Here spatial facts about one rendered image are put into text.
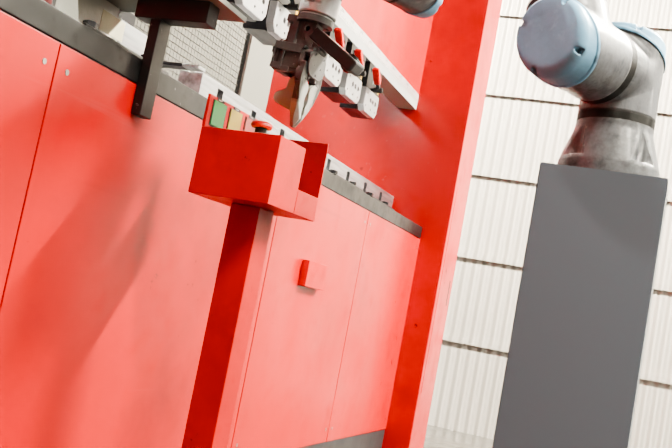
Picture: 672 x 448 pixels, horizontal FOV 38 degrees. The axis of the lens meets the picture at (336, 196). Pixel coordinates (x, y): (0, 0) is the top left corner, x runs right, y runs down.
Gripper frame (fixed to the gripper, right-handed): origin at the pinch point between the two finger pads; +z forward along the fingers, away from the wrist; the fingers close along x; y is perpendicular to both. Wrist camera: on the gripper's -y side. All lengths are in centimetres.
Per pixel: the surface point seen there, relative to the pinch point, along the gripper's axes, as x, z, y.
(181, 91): 5.8, -0.2, 22.8
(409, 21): -164, -71, 51
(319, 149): -4.5, 3.7, -3.8
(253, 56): -339, -87, 215
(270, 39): -58, -29, 44
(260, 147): 15.1, 8.2, -2.2
